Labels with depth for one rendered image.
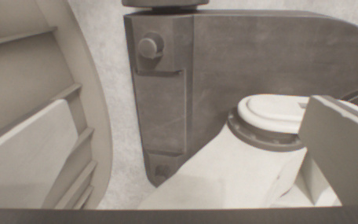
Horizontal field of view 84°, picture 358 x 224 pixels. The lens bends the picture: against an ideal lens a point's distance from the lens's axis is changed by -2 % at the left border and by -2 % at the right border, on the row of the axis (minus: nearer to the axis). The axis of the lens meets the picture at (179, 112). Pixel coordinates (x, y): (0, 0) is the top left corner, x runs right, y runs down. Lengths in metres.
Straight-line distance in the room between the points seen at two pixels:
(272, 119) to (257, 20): 0.20
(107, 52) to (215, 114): 0.41
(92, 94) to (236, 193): 0.64
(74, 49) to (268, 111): 0.62
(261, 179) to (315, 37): 0.30
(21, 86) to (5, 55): 0.08
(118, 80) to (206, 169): 0.53
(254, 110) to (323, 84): 0.20
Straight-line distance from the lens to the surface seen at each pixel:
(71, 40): 0.77
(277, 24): 0.46
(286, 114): 0.36
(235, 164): 0.31
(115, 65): 0.74
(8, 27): 0.72
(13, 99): 0.67
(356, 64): 0.53
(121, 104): 0.80
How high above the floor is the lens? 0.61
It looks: 57 degrees down
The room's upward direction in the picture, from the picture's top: 158 degrees counter-clockwise
